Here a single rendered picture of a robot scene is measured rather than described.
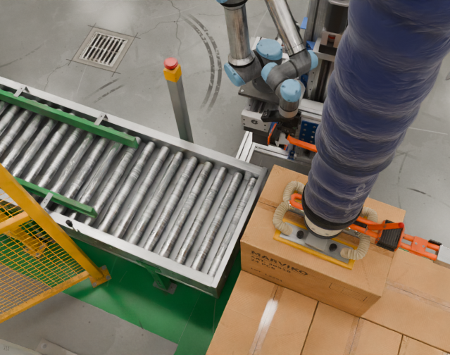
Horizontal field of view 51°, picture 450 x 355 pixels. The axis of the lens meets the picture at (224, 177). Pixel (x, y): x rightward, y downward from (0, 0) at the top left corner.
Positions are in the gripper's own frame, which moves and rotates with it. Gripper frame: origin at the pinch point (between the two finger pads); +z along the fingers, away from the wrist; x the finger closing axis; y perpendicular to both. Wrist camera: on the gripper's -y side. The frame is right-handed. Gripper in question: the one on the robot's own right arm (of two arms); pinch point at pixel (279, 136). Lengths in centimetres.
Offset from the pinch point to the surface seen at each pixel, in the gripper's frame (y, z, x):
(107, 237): -67, 48, -60
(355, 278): 49, 13, -43
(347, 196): 34, -37, -36
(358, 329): 62, 53, -52
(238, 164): -23, 48, 5
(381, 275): 58, 13, -38
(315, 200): 24.5, -23.1, -34.5
